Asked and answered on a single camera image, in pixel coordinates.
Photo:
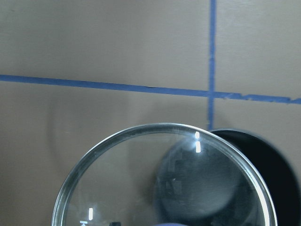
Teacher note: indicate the glass lid with purple knob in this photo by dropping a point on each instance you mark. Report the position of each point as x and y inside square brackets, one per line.
[165, 174]

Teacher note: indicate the dark pot with purple handle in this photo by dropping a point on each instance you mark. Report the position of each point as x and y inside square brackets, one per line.
[275, 170]

